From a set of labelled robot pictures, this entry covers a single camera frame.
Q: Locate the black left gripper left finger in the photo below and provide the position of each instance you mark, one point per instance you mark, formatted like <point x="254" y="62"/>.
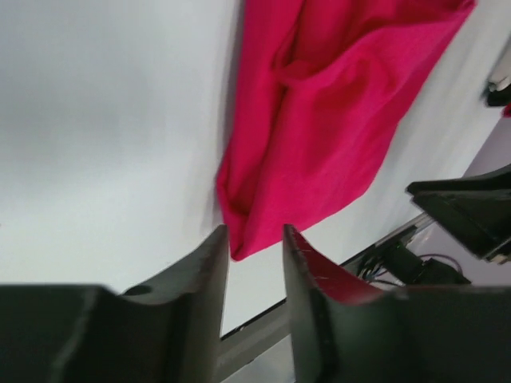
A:
<point x="165" y="329"/>

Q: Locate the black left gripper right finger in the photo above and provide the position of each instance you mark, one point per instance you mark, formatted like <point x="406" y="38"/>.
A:
<point x="346" y="330"/>

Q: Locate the aluminium front frame rail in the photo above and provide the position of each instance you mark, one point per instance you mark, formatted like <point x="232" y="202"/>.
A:
<point x="259" y="350"/>

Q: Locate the magenta t shirt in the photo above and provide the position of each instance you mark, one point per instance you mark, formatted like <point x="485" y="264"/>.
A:
<point x="506" y="113"/>
<point x="321" y="89"/>

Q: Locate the black t shirt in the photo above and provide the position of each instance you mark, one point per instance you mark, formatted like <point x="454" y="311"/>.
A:
<point x="498" y="93"/>

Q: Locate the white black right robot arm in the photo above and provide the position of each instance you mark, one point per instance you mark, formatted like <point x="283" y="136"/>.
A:
<point x="411" y="270"/>

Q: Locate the magenta folded t shirt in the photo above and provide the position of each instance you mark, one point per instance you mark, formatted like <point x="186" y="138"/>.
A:
<point x="506" y="113"/>

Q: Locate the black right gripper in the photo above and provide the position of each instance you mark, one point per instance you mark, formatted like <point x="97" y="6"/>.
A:
<point x="474" y="210"/>

